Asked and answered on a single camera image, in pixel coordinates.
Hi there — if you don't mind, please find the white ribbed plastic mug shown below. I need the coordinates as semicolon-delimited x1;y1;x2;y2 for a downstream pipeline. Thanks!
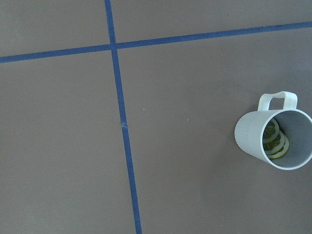
234;91;312;170

